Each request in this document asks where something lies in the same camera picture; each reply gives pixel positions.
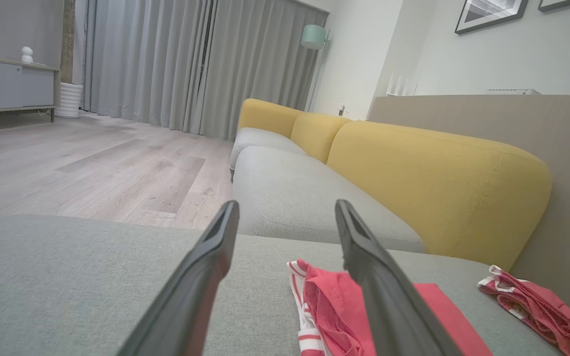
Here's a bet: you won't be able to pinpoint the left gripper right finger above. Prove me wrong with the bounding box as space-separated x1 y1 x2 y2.
334 199 464 356

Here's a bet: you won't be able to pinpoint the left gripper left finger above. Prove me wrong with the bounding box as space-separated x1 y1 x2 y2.
117 200 240 356

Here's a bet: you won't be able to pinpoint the red jersey with number print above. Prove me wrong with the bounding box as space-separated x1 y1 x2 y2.
287 259 493 356

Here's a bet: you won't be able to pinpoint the red shorts with white stripe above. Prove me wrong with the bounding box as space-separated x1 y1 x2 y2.
478 265 570 356

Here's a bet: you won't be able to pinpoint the yellow and grey sofa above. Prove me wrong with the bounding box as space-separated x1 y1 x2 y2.
0 214 568 356

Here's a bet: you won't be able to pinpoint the large yellow sofa backrest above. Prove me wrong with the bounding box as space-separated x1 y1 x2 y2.
327 120 553 270

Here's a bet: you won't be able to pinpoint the small grey sofa seat cushion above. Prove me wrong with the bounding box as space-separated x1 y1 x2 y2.
230 128 308 174

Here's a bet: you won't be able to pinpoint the medium yellow sofa backrest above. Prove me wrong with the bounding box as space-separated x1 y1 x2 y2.
290 112 352 164

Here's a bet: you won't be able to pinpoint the small yellow sofa backrest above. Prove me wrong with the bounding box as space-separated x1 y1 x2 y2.
238 98 303 138

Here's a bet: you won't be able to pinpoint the white router with antennas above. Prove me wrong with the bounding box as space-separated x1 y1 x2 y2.
385 73 418 97

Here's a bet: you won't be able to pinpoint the white ribbed floor vase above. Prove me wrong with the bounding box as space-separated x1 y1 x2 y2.
55 82 84 119

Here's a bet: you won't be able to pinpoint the grey curtain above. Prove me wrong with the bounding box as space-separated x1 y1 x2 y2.
82 0 214 134
200 0 329 141

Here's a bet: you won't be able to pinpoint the small black framed picture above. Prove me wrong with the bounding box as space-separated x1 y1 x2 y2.
537 0 570 13

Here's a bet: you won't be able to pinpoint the large black framed picture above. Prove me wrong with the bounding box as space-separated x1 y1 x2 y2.
455 0 529 35

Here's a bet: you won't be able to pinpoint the mint shade floor lamp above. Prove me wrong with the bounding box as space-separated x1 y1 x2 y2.
301 24 331 112

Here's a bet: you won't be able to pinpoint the grey sideboard cabinet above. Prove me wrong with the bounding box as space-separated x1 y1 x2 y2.
0 53 61 123

